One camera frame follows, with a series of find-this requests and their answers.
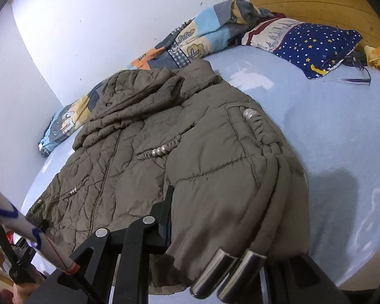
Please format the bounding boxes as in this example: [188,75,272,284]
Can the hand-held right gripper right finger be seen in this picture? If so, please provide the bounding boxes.
[263,253,352,304]

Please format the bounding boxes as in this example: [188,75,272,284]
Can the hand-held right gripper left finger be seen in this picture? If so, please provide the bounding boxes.
[25,185,175,304]

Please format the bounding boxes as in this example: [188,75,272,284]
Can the olive quilted hooded jacket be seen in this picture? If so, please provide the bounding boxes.
[25,60,311,302]

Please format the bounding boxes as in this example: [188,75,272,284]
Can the person's left hand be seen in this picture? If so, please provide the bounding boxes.
[12,279,45,304]

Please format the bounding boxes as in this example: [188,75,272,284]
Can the white striped pole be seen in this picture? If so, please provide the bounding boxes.
[0,177,81,276]

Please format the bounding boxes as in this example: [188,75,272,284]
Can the eyeglasses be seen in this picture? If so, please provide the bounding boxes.
[336,53,372,86]

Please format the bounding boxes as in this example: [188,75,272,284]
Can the patchwork cartoon print blanket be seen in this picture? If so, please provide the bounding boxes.
[38,0,273,158]

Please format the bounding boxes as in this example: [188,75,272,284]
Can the star print pillow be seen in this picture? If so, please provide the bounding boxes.
[242,17,364,80]

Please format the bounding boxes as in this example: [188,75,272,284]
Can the wooden headboard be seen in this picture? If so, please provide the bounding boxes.
[246,0,380,54]

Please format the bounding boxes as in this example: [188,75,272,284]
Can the wooden furniture frame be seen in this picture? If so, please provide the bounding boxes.
[0,237,13,282]

